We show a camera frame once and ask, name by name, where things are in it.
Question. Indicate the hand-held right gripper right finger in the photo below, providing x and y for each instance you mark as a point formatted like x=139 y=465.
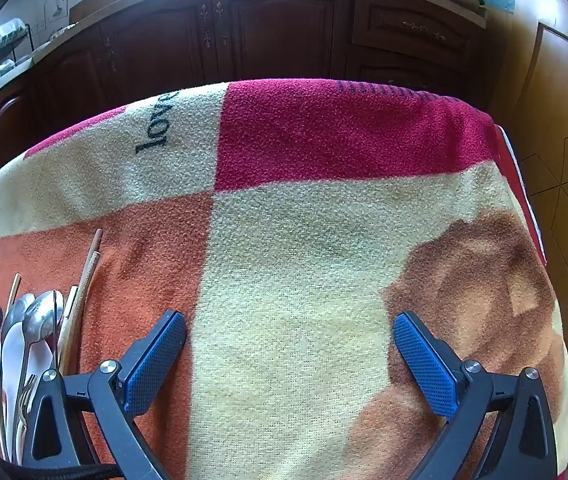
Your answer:
x=421 y=360

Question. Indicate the wooden spoon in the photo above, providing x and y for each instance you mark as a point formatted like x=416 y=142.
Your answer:
x=80 y=310

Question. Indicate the wooden cutting board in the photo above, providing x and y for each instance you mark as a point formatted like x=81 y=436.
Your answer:
x=94 y=7

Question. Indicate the brown wooden kitchen cabinets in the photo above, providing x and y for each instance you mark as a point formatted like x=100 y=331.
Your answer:
x=264 y=35

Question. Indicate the yellow wooden door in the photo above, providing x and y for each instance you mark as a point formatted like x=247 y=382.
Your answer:
x=564 y=160

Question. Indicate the metal fork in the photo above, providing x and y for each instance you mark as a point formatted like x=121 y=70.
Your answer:
x=26 y=395

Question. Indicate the wooden chopstick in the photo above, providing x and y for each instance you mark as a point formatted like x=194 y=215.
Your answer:
x=10 y=310
x=93 y=255

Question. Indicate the printed checked blanket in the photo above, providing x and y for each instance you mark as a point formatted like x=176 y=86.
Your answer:
x=289 y=235

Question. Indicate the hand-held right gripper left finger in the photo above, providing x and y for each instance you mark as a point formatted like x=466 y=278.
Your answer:
x=156 y=360

